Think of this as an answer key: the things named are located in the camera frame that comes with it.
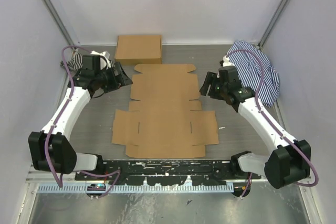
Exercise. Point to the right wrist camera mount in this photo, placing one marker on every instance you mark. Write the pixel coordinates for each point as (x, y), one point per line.
(225, 62)

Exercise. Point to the slotted grey cable duct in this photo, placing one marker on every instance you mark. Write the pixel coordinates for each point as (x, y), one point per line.
(96, 188)

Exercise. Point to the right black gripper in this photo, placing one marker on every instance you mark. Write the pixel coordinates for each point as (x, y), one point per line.
(209, 78)

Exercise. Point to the black white striped cloth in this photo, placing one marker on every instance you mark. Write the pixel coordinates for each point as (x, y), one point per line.
(75, 62)

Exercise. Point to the cardboard box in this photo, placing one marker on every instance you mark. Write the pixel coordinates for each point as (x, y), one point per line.
(139, 49)
(165, 118)

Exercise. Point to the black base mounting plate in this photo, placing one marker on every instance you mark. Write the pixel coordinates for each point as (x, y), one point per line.
(208, 172)

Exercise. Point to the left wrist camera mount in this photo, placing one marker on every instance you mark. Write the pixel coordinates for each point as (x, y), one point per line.
(104, 56)

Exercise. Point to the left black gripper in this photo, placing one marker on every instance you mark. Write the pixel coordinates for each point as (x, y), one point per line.
(119, 81)

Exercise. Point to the blue white striped cloth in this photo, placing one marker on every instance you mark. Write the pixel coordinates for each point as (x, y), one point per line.
(253, 66)

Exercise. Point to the right aluminium frame post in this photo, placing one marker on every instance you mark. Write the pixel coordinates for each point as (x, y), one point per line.
(271, 25)

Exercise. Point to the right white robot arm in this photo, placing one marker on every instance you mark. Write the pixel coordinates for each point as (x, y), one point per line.
(288, 161)

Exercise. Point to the aluminium frame post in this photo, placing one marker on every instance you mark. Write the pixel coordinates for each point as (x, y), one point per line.
(271, 25)
(57, 19)

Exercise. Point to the left aluminium frame post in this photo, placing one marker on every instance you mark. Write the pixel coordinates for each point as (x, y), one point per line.
(57, 19)

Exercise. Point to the folded closed cardboard box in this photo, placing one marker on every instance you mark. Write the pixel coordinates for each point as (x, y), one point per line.
(139, 49)

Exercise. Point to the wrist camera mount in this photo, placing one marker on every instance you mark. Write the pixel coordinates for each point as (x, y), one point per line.
(104, 56)
(225, 62)

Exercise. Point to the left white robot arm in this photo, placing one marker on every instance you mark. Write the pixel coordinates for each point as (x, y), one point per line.
(50, 148)

